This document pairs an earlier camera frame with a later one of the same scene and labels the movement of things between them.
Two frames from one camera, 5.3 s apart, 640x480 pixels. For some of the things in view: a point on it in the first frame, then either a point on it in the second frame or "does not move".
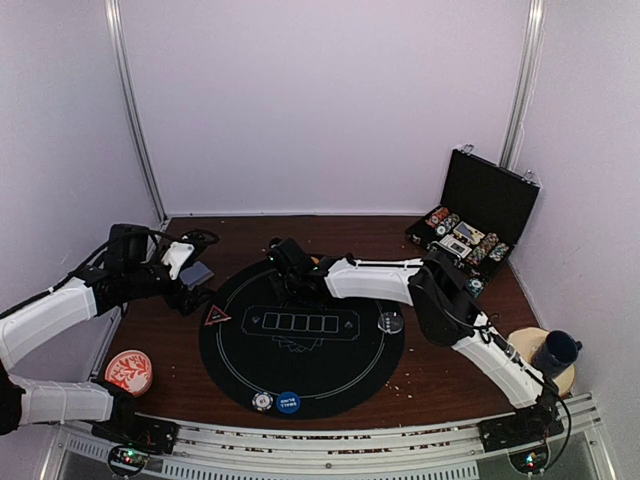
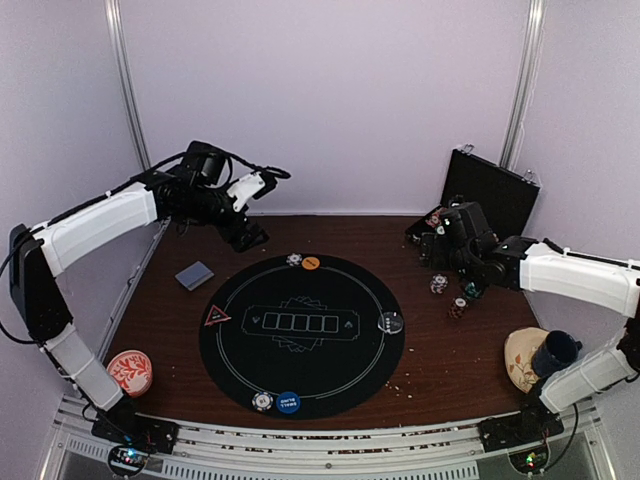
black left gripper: (191, 299) -> (244, 242)
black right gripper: (281, 291) -> (438, 260)
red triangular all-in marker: (216, 315) does not move
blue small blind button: (288, 402) does not move
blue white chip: (262, 401) does not move
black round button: (390, 322) does not move
